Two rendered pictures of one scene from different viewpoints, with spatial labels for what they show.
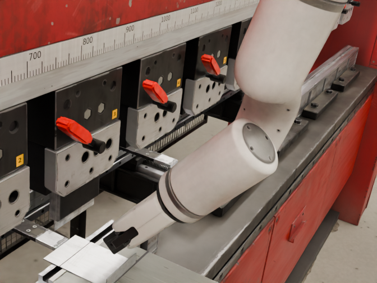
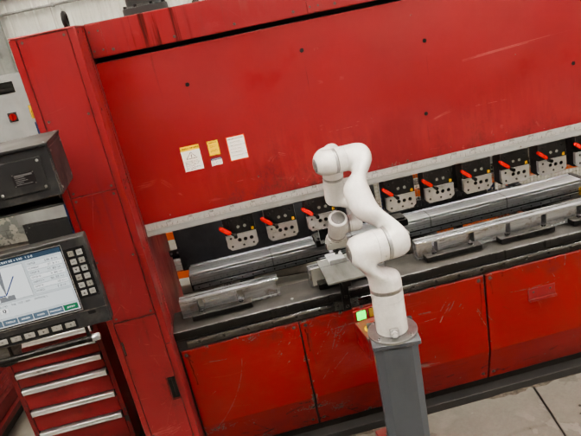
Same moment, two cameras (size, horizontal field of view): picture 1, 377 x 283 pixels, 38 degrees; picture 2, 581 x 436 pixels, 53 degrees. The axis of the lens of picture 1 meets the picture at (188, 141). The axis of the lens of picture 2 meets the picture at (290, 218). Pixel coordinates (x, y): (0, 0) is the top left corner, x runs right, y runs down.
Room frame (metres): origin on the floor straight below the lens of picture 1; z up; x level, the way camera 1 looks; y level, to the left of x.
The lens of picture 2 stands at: (-0.76, -2.04, 2.24)
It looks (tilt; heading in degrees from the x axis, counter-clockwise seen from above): 20 degrees down; 59
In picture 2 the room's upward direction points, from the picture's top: 12 degrees counter-clockwise
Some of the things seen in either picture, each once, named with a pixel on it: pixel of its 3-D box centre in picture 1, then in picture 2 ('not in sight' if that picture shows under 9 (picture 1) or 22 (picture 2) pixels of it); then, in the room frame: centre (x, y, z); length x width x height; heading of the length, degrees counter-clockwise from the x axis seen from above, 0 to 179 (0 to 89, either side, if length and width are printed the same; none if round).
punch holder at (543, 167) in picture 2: not in sight; (547, 156); (1.82, -0.34, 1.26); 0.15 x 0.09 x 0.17; 155
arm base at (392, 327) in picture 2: not in sight; (389, 310); (0.47, -0.56, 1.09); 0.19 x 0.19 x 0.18
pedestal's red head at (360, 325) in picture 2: not in sight; (381, 330); (0.70, -0.21, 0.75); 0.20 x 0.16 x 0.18; 161
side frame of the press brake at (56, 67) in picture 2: not in sight; (137, 262); (-0.04, 0.75, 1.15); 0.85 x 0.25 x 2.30; 65
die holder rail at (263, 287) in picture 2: not in sight; (230, 296); (0.27, 0.41, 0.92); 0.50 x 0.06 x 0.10; 155
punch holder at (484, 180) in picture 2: not in sight; (473, 173); (1.46, -0.16, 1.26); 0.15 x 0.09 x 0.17; 155
